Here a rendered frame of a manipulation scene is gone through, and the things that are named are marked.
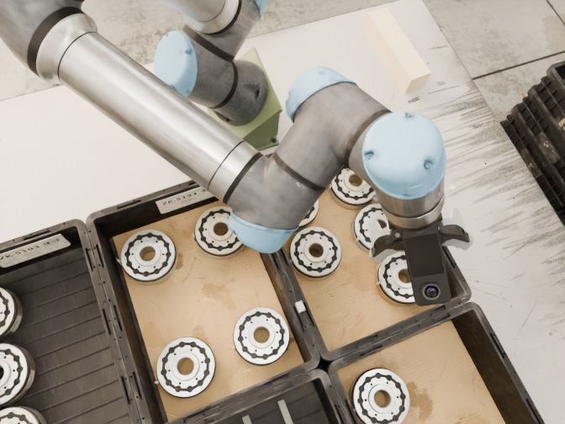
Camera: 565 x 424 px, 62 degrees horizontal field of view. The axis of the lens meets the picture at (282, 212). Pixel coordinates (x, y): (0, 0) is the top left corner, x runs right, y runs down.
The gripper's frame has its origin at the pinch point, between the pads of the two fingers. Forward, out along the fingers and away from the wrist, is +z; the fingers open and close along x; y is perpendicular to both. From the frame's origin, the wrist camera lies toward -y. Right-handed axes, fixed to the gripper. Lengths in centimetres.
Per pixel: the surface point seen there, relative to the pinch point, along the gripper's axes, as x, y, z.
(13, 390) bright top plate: 70, -14, -8
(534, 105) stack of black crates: -46, 66, 83
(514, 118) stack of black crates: -42, 68, 93
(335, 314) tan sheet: 17.7, -4.9, 15.9
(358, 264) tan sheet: 12.1, 4.7, 18.2
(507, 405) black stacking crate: -9.9, -23.5, 22.7
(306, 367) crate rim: 21.2, -14.6, 3.7
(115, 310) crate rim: 51, -3, -6
